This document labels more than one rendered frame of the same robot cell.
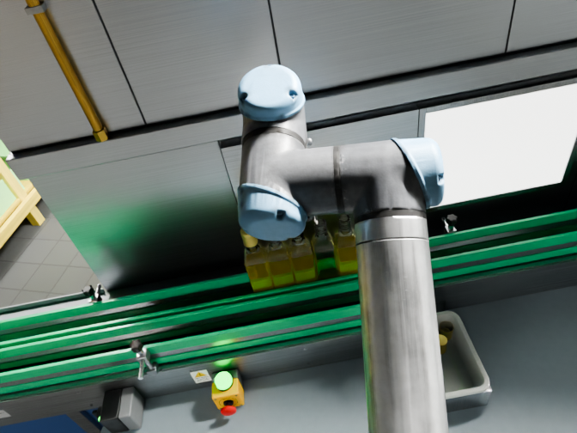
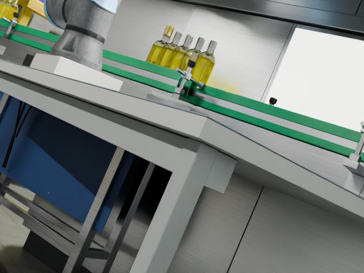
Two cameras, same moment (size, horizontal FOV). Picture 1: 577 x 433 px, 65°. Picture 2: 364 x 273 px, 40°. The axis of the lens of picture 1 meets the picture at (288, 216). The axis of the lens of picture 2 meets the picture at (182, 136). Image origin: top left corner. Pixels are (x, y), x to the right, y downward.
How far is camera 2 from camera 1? 1.87 m
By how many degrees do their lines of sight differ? 55
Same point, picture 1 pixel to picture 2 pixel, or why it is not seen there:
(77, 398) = not seen: hidden behind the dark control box
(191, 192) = not seen: hidden behind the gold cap
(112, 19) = not seen: outside the picture
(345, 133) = (251, 21)
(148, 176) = (160, 12)
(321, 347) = (138, 91)
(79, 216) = (121, 20)
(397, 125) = (278, 28)
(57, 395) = (27, 50)
